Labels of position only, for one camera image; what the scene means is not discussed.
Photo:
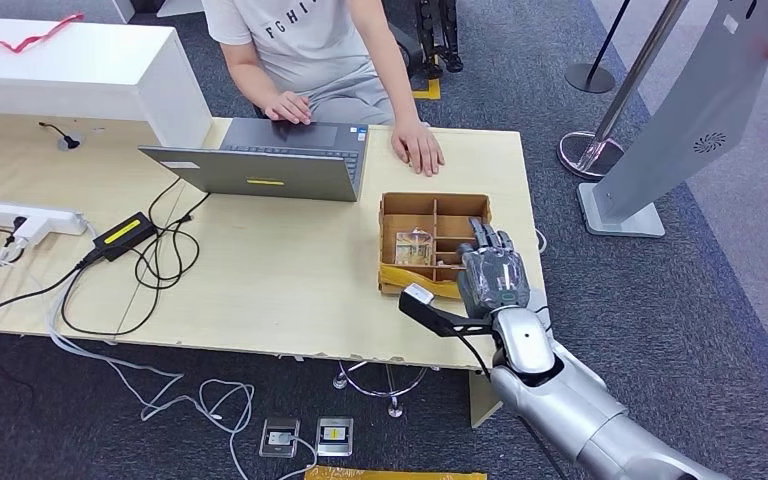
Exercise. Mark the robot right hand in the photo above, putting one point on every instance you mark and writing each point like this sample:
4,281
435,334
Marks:
493,278

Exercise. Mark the person's right hand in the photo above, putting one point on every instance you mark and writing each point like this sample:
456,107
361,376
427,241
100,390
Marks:
290,108

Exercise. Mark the person's left hand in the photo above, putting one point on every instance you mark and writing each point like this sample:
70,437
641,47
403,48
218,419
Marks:
417,146

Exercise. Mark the person's left forearm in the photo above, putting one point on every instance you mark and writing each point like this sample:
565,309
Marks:
390,86

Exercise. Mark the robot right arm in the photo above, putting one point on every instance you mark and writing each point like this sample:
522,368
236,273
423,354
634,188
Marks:
556,397

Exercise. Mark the person's right forearm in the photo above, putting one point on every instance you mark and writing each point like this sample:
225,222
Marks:
248,79

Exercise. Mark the white key card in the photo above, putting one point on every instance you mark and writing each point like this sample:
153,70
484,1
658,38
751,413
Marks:
447,265

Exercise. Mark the person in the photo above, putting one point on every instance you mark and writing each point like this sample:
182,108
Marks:
304,53

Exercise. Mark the white card reader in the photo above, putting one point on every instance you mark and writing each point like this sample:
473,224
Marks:
542,311

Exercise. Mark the clear-sleeved key card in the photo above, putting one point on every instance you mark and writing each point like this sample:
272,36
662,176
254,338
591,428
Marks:
414,252

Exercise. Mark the cardboard divided box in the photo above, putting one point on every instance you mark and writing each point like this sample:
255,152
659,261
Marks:
410,208

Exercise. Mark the grey laptop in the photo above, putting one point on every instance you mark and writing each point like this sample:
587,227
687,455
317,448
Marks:
259,175

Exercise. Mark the black chair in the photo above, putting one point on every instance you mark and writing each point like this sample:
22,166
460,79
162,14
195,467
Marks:
410,50

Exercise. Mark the chrome stool base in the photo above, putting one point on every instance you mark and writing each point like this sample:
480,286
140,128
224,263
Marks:
394,411

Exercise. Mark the wooden desk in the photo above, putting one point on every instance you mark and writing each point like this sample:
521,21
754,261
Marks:
291,285

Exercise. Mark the black power adapter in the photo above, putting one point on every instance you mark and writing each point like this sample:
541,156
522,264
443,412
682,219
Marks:
120,234

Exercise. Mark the yellow floor tape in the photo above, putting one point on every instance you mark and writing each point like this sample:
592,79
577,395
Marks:
390,474

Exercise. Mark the floor socket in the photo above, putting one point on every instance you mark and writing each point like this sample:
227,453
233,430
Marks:
334,436
279,438

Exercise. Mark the white counter block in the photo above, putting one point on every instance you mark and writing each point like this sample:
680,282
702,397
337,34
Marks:
59,66

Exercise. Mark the red ribbon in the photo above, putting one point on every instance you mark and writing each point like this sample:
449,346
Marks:
47,33

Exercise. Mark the grey kiosk stand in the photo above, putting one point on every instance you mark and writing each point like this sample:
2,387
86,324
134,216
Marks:
689,99

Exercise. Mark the white plug adapter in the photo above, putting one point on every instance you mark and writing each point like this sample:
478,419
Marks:
31,232

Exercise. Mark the white power strip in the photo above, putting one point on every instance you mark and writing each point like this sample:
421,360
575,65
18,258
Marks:
1,215

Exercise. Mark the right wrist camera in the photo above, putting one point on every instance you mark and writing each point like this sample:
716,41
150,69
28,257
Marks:
424,311

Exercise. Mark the chrome stanchion post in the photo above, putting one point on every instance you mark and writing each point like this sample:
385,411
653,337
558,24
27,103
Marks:
588,156

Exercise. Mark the black stanchion post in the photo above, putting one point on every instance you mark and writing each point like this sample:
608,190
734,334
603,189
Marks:
588,78

